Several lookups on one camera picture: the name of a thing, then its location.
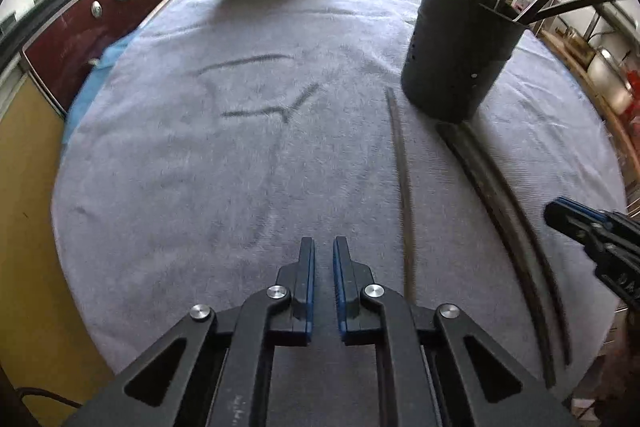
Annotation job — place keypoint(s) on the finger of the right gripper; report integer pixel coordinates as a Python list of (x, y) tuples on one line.
[(579, 222)]

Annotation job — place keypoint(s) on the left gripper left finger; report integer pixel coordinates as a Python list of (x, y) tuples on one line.
[(213, 368)]

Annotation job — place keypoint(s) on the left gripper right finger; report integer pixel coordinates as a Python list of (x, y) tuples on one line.
[(436, 367)]

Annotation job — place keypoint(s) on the steel cooking pot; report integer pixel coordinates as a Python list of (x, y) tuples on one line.
[(609, 81)]

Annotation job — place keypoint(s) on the black perforated utensil holder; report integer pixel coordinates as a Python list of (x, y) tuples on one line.
[(456, 53)]

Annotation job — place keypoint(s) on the grey table cloth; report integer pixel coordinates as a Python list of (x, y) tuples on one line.
[(226, 132)]

